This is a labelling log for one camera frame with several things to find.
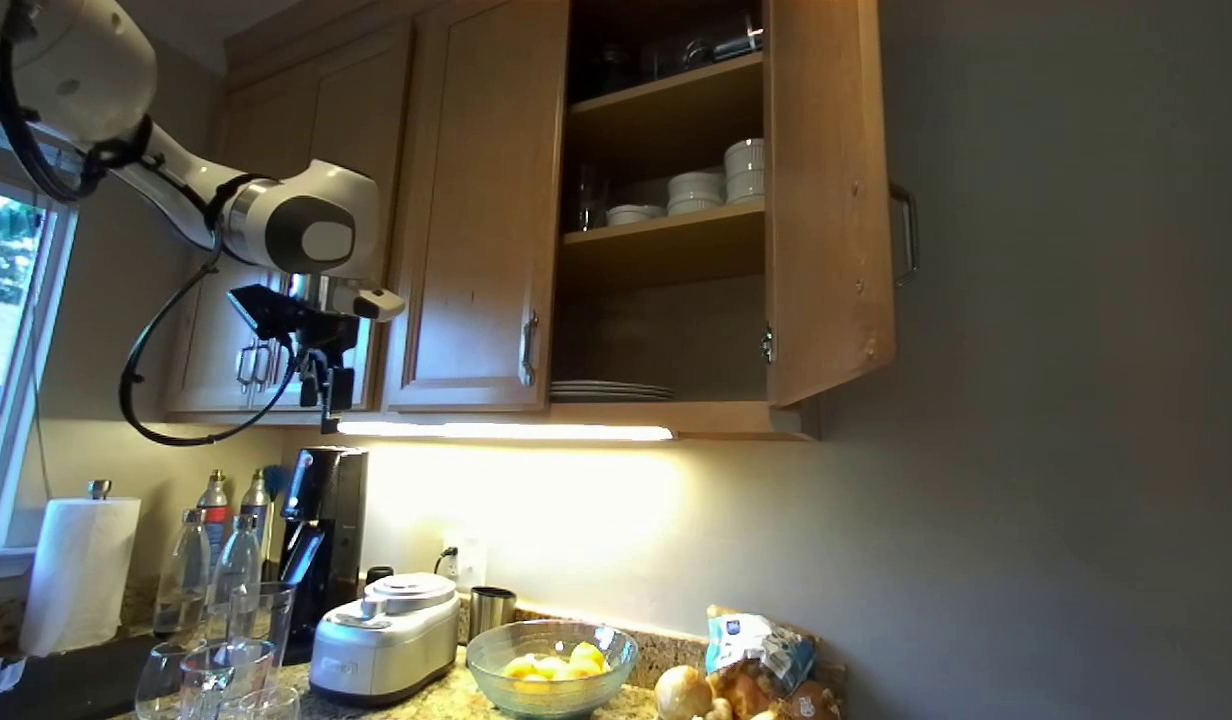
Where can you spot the white wall outlet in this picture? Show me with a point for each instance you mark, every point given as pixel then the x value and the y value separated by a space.
pixel 465 563

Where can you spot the clear glass bowl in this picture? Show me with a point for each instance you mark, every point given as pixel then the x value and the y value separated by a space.
pixel 549 697

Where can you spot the metal cup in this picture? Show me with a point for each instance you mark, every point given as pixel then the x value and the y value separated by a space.
pixel 490 613

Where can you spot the white paper towel roll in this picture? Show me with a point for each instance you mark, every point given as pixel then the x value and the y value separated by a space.
pixel 82 574

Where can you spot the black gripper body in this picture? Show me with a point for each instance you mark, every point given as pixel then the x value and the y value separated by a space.
pixel 325 371

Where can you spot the black counter mat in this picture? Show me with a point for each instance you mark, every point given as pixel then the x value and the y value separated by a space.
pixel 68 682

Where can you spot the wooden cupboard door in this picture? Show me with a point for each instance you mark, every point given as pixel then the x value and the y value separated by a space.
pixel 829 201
pixel 478 201

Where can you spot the under-cabinet light strip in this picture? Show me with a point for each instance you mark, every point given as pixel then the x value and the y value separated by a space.
pixel 510 433

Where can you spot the clear glass tumbler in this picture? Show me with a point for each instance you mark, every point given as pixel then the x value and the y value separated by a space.
pixel 262 622
pixel 227 682

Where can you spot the tall white bowl stack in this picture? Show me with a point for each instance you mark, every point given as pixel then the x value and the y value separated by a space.
pixel 744 170

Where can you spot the white framed window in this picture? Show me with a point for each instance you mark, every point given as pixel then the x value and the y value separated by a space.
pixel 3 265

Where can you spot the white plate stack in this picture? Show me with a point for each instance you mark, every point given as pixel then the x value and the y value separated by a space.
pixel 603 390

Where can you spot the short white bowl stack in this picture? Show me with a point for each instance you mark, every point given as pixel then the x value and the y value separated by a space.
pixel 693 193

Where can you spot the wooden cupboard carcass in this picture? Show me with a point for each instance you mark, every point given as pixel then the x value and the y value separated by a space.
pixel 661 253

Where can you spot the yellow lemon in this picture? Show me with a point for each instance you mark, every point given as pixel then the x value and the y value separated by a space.
pixel 523 671
pixel 590 656

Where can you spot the blue white food package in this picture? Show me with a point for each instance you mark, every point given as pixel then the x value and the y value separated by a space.
pixel 751 640

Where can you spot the brown onion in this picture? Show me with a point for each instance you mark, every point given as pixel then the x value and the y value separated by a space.
pixel 810 703
pixel 744 688
pixel 680 692

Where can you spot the wooden cabinet door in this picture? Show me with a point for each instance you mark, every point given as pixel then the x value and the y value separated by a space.
pixel 379 146
pixel 201 360

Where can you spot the clear drinking glass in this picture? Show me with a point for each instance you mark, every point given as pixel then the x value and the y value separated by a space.
pixel 584 198

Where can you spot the black coffee maker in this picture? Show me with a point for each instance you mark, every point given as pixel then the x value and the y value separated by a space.
pixel 325 534

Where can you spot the small white bowl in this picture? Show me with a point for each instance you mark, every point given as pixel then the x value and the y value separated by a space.
pixel 634 213

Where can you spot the dark glassware group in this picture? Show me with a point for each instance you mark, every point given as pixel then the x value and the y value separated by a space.
pixel 669 52

